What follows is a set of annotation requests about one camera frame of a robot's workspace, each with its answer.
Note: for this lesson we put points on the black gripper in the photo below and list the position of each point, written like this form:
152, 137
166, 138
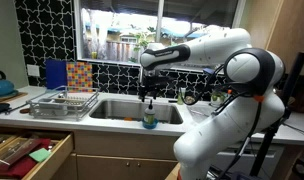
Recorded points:
153, 85

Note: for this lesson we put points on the green soap pump bottle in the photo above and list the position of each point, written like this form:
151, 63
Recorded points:
149, 116

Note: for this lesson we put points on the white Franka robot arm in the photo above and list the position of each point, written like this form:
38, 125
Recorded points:
225, 133

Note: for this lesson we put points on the flat black sink stopper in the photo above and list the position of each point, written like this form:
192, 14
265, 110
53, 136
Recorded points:
172, 100

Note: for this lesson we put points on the stainless steel sink basin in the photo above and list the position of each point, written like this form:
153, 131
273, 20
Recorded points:
125, 111

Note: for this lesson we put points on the beige base cabinet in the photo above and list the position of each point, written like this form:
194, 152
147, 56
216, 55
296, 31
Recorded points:
125, 143

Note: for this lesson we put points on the white framed window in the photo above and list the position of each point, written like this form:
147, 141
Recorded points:
125, 33

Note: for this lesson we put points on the glass jar with plant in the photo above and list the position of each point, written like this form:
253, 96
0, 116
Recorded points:
218, 99

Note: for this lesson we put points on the colourful mosaic board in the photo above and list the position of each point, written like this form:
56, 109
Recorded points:
79, 76

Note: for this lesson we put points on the blue cutting board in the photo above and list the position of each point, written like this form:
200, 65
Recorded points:
56, 74

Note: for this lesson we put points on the open wooden drawer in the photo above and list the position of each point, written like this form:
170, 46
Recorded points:
58, 153

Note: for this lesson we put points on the light green sponge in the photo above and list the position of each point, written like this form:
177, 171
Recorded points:
40, 155

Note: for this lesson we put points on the wooden cutting board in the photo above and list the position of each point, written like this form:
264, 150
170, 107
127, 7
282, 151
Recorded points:
16, 97

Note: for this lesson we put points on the red cloth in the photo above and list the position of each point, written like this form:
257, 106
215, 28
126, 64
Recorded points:
22, 165

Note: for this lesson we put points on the teal kettle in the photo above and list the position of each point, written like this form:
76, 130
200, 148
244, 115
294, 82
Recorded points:
2, 88

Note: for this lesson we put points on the white light switch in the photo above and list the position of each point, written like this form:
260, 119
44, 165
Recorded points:
33, 70

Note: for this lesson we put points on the black camera stand pole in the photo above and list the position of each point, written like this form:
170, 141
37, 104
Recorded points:
292, 83

